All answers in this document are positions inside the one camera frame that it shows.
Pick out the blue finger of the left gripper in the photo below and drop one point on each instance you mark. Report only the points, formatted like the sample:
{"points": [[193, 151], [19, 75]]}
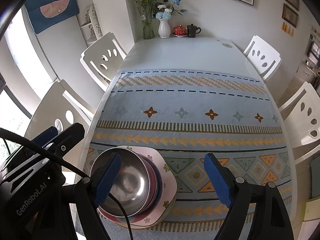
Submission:
{"points": [[46, 136]]}

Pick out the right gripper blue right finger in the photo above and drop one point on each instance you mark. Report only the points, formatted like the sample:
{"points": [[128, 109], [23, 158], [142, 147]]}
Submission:
{"points": [[214, 171]]}

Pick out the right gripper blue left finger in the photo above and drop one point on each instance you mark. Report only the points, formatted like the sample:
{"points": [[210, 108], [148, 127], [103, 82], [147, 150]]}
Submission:
{"points": [[105, 177]]}

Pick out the stainless steel bowl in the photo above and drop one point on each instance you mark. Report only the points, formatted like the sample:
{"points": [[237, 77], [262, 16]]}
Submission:
{"points": [[136, 185]]}

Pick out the pink floral plate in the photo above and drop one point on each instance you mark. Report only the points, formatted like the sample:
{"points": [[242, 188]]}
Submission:
{"points": [[167, 184]]}

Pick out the white dining chair near left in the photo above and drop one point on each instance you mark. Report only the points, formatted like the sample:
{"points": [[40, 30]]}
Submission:
{"points": [[60, 107]]}

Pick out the white dining chair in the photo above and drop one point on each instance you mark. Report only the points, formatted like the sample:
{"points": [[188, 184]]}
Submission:
{"points": [[102, 59], [302, 123], [263, 57], [60, 107]]}

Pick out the patterned blue table runner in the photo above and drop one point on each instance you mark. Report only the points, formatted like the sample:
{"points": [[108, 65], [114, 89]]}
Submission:
{"points": [[185, 114]]}

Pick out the white refrigerator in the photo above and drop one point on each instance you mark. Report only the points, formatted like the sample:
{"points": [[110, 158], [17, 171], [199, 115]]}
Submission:
{"points": [[58, 47]]}

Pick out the white dining chair far left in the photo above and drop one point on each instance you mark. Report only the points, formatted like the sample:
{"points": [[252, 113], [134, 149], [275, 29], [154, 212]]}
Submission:
{"points": [[102, 59]]}

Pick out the white dining chair near right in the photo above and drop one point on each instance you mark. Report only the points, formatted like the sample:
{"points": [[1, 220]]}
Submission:
{"points": [[302, 123]]}

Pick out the white corner shelf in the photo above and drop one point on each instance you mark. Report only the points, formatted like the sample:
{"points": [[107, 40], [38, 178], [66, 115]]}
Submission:
{"points": [[91, 28]]}

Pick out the blue fabric cover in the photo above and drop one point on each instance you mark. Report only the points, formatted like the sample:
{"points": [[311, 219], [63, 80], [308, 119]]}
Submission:
{"points": [[46, 13]]}

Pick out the white dining chair far right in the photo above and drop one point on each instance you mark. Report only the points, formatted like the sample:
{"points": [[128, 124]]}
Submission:
{"points": [[263, 57]]}

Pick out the white ribbed flower vase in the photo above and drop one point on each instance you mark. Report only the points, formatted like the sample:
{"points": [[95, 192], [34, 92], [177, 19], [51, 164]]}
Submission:
{"points": [[164, 30]]}

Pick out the red lidded teacup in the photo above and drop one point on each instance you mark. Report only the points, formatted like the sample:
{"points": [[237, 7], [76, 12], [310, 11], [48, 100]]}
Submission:
{"points": [[179, 31]]}

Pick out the dark brown mug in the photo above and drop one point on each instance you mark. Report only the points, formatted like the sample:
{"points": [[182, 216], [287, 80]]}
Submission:
{"points": [[193, 30]]}

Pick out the small framed picture lower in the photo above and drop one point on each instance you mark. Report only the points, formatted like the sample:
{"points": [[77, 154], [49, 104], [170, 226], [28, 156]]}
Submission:
{"points": [[290, 15]]}

